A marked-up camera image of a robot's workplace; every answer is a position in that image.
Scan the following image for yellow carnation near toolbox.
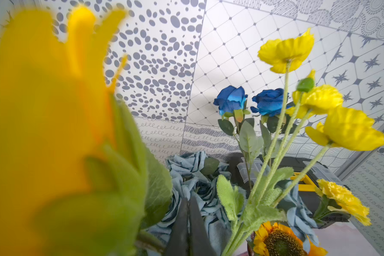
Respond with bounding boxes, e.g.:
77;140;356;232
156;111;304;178
314;179;371;226

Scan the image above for yellow sunflower with bud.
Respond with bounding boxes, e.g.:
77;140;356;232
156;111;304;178
0;6;164;256

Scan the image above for black toolbox yellow latch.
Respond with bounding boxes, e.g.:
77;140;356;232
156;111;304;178
226;153;351;229

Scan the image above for dark blue rose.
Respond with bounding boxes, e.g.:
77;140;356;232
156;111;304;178
250;88;284;134
213;85;256;189

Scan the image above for yellow poppy spray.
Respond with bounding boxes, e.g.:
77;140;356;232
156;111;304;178
220;28;384;256

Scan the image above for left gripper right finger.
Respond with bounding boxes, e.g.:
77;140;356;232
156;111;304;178
188;197;216;256

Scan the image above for dusty blue rose bunch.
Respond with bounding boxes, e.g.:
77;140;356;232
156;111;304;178
146;151;319;256

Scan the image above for small yellow sunflower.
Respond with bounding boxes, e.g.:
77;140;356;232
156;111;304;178
253;222;327;256

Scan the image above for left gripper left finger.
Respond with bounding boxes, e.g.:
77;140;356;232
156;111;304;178
163;198;189;256

